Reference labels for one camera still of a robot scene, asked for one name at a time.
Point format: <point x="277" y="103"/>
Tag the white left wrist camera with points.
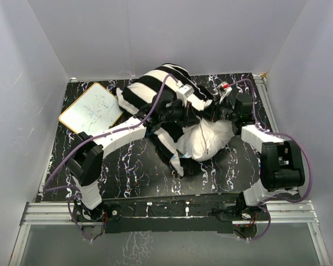
<point x="184" y="91"/>

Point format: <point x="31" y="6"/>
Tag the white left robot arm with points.
<point x="85" y="161"/>

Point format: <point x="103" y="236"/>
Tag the black white striped pillowcase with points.
<point x="159" y="87"/>

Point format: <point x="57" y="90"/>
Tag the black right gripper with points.
<point x="216" y="110"/>

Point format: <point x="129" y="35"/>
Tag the white pillow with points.
<point x="203" y="141"/>

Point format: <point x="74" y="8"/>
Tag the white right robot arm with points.
<point x="281" y="164"/>

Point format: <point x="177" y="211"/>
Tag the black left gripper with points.
<point x="189" y="119"/>

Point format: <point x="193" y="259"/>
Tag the aluminium table frame rail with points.
<point x="170" y="214"/>

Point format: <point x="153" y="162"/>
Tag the yellow framed whiteboard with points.
<point x="95" y="111"/>

